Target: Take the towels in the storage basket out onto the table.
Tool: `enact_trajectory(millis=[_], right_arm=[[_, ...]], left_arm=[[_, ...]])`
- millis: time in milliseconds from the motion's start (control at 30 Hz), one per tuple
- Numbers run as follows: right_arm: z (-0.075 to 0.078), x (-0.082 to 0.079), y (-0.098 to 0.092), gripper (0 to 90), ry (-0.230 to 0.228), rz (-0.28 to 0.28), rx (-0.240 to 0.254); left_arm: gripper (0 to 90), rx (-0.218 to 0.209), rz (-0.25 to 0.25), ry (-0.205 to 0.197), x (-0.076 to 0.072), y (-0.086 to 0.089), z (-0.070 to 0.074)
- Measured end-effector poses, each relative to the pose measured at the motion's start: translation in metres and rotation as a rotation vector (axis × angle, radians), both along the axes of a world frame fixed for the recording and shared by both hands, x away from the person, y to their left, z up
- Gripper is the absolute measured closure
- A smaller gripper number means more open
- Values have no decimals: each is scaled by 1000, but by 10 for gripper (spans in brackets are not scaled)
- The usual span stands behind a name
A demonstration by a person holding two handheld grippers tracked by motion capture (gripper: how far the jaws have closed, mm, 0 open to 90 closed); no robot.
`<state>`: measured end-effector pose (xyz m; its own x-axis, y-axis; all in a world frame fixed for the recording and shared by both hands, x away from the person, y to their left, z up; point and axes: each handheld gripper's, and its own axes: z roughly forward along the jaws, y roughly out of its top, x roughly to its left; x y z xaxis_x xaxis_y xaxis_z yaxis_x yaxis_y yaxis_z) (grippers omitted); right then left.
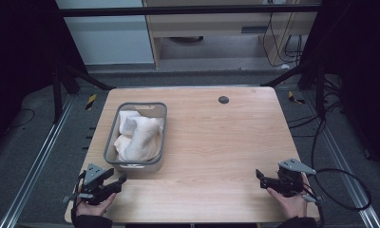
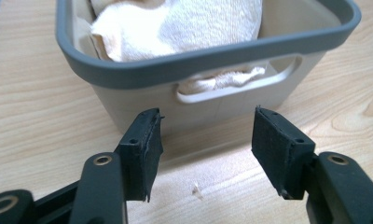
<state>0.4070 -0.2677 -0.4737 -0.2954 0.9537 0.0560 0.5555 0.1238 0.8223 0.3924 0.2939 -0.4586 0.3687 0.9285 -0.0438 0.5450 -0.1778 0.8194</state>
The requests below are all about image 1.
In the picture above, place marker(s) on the grey plastic basket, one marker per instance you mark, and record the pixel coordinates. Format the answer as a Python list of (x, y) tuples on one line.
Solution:
[(128, 164)]

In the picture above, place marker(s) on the black metal stand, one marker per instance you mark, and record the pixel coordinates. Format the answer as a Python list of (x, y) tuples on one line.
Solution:
[(319, 88), (56, 95)]

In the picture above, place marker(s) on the black horizontal frame bar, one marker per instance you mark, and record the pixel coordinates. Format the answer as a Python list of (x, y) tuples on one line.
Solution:
[(178, 11)]

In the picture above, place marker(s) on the white cabinet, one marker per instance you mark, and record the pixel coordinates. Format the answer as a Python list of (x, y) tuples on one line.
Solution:
[(109, 34)]

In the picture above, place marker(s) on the person's right hand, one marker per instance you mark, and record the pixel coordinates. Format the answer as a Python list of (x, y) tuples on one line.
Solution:
[(291, 205)]

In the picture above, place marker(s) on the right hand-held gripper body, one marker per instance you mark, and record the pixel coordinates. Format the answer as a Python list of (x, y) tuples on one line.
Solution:
[(292, 177)]

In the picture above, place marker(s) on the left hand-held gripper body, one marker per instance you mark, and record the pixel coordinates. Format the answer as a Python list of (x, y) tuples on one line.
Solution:
[(93, 177)]

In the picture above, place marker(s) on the yellow black striped tape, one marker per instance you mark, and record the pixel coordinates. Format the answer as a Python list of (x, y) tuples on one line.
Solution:
[(91, 102), (294, 98)]

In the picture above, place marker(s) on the black curtain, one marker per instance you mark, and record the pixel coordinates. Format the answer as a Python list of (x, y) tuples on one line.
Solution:
[(17, 57), (362, 63)]

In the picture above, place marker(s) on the person's left hand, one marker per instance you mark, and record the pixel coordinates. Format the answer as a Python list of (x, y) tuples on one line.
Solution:
[(94, 207)]

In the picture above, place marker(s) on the white crumpled cloth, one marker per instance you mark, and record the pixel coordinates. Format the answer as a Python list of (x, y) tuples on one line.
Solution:
[(143, 139), (128, 122)]

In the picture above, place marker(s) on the aluminium floor rail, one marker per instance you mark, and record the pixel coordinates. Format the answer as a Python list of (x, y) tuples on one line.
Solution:
[(343, 164), (36, 167)]

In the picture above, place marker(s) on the grey round table grommet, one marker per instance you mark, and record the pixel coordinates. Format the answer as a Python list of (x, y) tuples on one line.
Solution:
[(223, 100)]

